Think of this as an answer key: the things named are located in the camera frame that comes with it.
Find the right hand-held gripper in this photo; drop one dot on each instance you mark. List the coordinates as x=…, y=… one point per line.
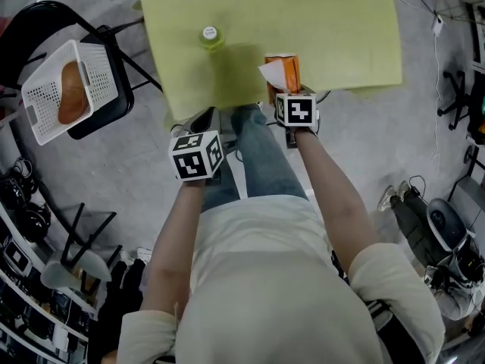
x=297, y=110

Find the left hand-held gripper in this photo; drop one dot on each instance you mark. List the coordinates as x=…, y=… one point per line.
x=193, y=159

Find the orange tissue box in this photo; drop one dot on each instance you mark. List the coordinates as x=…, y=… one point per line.
x=290, y=70

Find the green plastic bottle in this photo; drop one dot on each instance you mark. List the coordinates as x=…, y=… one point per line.
x=210, y=38

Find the brown wooden bowl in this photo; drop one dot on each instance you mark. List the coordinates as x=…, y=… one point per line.
x=72, y=93

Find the person's right forearm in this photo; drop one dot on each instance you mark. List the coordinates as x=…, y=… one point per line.
x=333, y=203

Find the person's left forearm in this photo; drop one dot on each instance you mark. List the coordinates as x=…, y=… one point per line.
x=170, y=241

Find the yellow-green table top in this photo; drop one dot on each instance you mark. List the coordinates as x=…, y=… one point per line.
x=322, y=21

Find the black folding chair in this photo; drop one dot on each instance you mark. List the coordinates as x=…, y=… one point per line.
x=121, y=101

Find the black office chair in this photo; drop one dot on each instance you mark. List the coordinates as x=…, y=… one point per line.
x=458, y=97

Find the white plastic basket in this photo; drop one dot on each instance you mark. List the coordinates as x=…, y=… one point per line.
x=41, y=101

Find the person's white shirt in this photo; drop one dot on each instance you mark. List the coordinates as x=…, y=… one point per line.
x=273, y=279

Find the grey shell chair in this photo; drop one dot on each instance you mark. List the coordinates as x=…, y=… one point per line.
x=87, y=267

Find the grey office chair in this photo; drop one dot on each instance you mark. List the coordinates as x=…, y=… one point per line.
x=445, y=222

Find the white shelf rack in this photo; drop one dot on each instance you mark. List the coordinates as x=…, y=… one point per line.
x=38, y=309

